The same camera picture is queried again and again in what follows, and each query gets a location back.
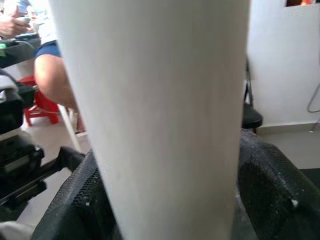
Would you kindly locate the red plastic stool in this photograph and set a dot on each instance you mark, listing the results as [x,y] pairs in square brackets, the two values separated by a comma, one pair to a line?
[42,102]

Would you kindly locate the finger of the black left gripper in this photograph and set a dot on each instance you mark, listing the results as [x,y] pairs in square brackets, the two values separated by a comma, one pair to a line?
[72,158]

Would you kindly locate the white plastic chair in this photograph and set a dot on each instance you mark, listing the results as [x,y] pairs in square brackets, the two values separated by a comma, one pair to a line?
[70,125]

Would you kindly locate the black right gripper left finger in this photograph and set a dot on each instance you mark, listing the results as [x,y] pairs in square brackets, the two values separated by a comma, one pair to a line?
[80,200]

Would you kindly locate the black bag with green patch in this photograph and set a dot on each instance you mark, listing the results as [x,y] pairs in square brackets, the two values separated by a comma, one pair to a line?
[17,53]

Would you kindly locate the white plastic table leg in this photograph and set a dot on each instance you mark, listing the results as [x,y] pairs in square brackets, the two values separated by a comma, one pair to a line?
[155,100]

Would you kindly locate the person in blue shorts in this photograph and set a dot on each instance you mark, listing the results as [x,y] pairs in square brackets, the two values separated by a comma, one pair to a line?
[50,75]

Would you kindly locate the black folding chair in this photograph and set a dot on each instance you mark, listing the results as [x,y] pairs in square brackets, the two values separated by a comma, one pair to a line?
[250,117]

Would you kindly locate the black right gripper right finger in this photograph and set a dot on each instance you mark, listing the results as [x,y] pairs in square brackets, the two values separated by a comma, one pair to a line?
[272,190]

